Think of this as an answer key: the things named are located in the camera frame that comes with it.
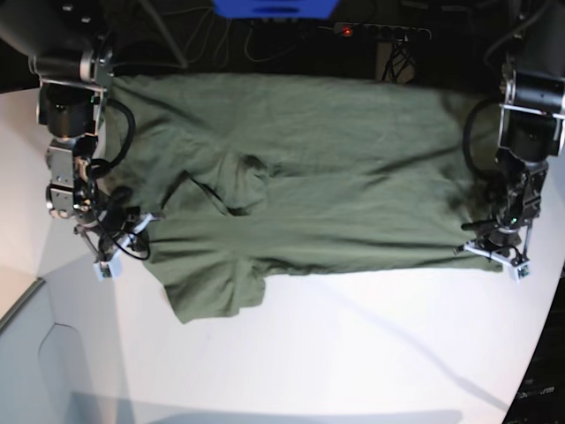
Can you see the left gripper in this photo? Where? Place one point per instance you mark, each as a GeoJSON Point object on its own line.
{"type": "Point", "coordinates": [505, 245]}

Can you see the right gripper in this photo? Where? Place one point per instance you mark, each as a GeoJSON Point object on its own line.
{"type": "Point", "coordinates": [129, 238]}

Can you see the green t-shirt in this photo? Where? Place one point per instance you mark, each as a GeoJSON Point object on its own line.
{"type": "Point", "coordinates": [257, 175]}

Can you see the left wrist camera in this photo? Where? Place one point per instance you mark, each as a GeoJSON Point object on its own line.
{"type": "Point", "coordinates": [520, 271]}

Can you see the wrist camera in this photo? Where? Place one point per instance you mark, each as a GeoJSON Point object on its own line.
{"type": "Point", "coordinates": [520, 271]}
{"type": "Point", "coordinates": [107, 269]}

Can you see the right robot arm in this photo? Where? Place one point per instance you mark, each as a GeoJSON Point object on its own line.
{"type": "Point", "coordinates": [70, 52]}

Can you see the blue box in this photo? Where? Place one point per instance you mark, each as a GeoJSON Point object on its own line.
{"type": "Point", "coordinates": [275, 9]}

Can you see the black power strip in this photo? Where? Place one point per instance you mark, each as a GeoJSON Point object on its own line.
{"type": "Point", "coordinates": [383, 33]}

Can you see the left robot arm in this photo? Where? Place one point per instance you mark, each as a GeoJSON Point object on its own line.
{"type": "Point", "coordinates": [531, 129]}

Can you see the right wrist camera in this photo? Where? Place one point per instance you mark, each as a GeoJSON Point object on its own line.
{"type": "Point", "coordinates": [107, 269]}

